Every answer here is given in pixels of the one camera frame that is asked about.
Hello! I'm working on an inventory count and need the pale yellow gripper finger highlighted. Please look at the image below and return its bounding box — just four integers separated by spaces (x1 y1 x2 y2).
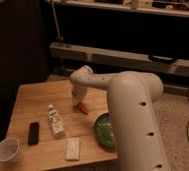
72 97 80 106

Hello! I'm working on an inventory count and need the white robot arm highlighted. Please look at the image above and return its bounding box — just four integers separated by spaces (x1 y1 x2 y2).
69 65 170 171

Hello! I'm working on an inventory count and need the white ceramic cup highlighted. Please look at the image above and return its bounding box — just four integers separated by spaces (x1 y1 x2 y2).
0 137 24 163

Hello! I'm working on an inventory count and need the white squeeze bottle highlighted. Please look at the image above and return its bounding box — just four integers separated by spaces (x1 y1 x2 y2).
48 104 65 138

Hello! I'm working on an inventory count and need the wooden table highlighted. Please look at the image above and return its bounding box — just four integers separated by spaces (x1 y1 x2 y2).
0 80 116 171

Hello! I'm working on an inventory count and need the white rectangular sponge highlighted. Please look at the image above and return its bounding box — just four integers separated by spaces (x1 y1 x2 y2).
65 137 80 161

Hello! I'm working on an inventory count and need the black remote control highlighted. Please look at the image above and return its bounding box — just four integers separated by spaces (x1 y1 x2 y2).
28 122 39 145

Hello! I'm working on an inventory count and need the long metal shelf beam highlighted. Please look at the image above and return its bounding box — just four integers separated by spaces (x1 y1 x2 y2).
49 42 189 76

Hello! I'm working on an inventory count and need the upper shelf board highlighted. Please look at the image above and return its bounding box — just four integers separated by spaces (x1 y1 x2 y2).
45 0 189 18

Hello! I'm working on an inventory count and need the black object on beam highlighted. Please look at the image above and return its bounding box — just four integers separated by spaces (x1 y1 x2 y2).
148 55 177 64

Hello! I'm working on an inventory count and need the metal vertical pole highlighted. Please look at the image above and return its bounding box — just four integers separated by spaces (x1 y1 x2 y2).
50 0 64 46

